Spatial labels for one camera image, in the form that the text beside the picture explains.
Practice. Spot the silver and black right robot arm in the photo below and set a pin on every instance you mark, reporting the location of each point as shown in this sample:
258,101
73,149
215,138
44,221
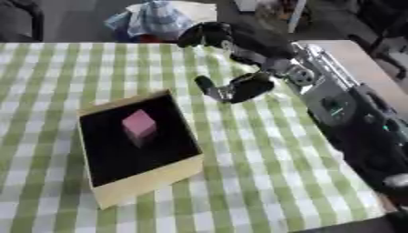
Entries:
345,109

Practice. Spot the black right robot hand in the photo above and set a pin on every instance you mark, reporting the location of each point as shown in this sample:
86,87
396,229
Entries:
254,42

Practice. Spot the blue and white cloth bag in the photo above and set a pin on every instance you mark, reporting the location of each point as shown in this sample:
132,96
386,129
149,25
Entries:
154,19

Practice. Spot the tan cardboard box black inside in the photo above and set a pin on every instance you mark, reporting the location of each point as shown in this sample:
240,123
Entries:
139,148

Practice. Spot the black office chair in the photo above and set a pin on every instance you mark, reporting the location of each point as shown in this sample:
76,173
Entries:
383,33

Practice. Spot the pink cube block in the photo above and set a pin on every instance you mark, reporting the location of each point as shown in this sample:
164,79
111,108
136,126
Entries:
139,127

